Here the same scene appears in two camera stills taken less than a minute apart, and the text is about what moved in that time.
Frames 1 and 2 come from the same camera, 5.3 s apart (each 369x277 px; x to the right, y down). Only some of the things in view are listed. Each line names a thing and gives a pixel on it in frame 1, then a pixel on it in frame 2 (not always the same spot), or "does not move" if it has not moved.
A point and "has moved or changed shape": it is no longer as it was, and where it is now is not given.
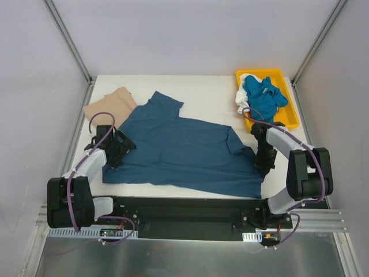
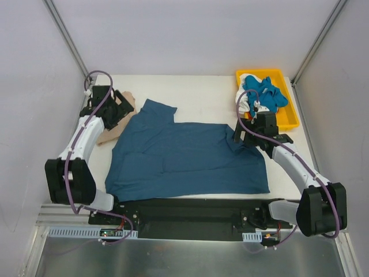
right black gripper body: (265, 157) -> (240, 131)
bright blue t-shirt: (263, 97) does not move
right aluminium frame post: (329, 22) does not move
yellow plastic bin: (286, 114) does not move
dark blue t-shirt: (177, 151) has moved or changed shape
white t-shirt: (241, 97) does not move
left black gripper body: (120, 147) -> (123, 104)
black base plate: (194, 219) does not move
